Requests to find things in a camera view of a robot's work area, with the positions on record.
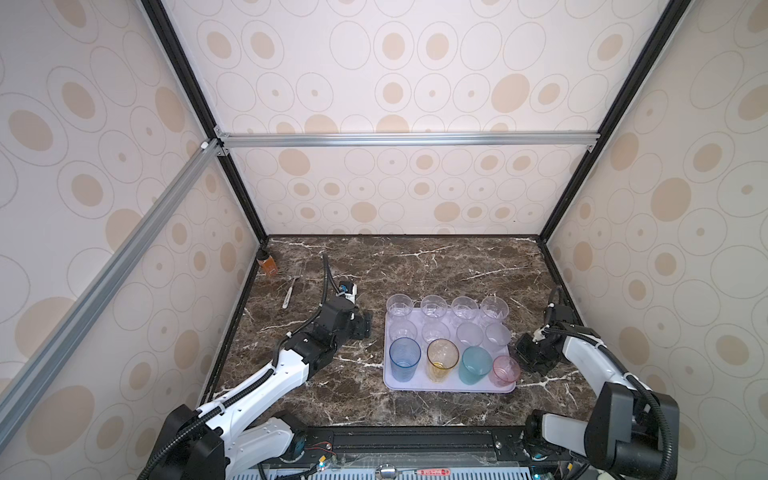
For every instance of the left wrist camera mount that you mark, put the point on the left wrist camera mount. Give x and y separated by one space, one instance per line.
348 290

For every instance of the yellow glass mug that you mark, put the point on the yellow glass mug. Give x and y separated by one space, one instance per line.
442 357

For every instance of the clear ribbed small glass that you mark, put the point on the clear ribbed small glass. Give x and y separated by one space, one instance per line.
402 329

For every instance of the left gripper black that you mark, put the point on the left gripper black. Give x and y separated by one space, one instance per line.
362 325

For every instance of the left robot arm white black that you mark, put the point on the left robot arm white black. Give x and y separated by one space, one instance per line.
216 440

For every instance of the aluminium frame bar left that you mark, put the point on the aluminium frame bar left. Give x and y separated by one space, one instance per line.
35 378

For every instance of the aluminium frame bar horizontal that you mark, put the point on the aluminium frame bar horizontal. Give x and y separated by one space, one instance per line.
419 139

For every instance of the lavender plastic tray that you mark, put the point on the lavender plastic tray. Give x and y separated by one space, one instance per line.
420 381

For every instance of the teal dimpled plastic tumbler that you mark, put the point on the teal dimpled plastic tumbler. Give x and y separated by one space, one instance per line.
475 364

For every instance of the frosted dimpled small cup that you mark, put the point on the frosted dimpled small cup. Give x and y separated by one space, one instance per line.
497 339

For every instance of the red handled screwdriver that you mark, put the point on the red handled screwdriver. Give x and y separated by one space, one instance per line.
384 472

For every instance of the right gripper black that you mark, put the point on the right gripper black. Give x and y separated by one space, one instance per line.
522 352

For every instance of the small amber bottle black cap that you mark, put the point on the small amber bottle black cap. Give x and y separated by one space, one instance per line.
266 262

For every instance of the frosted dimpled tall cup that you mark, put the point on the frosted dimpled tall cup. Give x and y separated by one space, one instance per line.
469 334

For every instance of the tall blue plastic tumbler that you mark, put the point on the tall blue plastic tumbler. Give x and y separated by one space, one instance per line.
405 355

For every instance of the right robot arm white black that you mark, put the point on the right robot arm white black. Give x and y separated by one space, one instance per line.
633 431

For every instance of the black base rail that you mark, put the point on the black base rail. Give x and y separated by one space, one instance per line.
469 452

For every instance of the white small utensil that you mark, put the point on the white small utensil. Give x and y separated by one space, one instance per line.
288 295

